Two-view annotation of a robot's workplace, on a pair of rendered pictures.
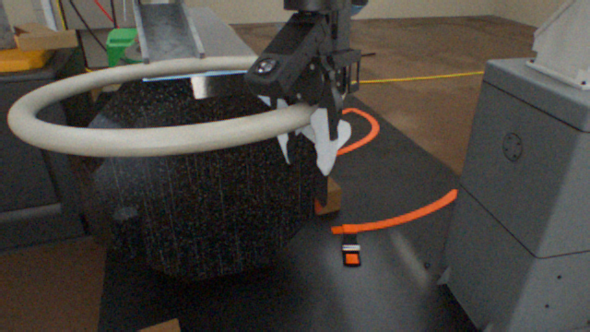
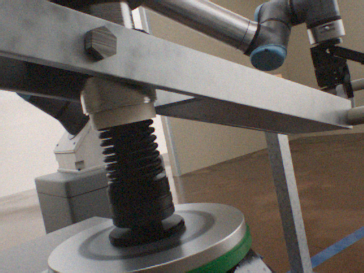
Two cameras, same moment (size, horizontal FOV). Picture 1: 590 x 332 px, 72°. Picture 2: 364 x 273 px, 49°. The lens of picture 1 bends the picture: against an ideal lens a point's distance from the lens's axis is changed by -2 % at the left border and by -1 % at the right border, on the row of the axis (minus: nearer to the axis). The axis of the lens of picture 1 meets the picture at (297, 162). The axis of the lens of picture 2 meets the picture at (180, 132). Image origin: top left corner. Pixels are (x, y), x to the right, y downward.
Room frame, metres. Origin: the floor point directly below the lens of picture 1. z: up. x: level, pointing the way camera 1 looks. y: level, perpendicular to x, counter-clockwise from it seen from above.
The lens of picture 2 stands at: (1.34, 0.82, 1.00)
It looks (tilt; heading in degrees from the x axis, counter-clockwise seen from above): 3 degrees down; 247
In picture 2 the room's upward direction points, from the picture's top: 11 degrees counter-clockwise
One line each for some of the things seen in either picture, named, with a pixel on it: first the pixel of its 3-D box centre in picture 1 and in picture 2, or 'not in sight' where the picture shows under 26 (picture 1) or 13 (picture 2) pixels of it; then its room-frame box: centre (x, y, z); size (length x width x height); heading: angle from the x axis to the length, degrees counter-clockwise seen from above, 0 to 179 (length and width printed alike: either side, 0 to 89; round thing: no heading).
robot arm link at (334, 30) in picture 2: not in sight; (326, 33); (0.50, -0.02, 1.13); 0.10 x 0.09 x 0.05; 51
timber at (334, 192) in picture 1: (315, 186); not in sight; (1.72, -0.09, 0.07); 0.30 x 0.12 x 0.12; 23
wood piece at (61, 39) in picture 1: (49, 40); not in sight; (1.67, 1.00, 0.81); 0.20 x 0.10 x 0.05; 116
